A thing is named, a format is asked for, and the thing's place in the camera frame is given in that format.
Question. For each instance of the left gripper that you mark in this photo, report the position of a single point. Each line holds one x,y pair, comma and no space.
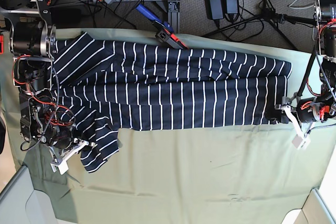
316,109

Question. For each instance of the light green table cloth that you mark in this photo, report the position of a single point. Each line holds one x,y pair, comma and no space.
232,174

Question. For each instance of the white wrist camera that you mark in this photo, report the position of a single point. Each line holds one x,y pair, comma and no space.
63,159
302,139

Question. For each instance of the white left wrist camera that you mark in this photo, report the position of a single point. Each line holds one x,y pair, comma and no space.
302,139

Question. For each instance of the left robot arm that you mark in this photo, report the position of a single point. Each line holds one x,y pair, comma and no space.
324,46

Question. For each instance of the grey plastic bin right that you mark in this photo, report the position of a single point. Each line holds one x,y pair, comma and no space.
314,210

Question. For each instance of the grey plastic bin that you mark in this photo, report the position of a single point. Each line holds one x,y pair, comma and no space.
21,203
314,210

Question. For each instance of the navy white striped T-shirt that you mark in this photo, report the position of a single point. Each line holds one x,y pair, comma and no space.
110,85

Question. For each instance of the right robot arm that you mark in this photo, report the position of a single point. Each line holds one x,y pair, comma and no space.
32,41

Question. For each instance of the blue red black clamp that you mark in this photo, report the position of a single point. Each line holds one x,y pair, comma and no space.
165,33

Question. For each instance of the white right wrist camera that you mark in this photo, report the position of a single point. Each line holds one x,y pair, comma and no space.
63,159

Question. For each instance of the grey plastic bin left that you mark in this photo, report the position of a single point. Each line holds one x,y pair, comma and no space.
21,203

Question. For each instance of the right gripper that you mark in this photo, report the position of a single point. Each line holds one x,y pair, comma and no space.
59,139

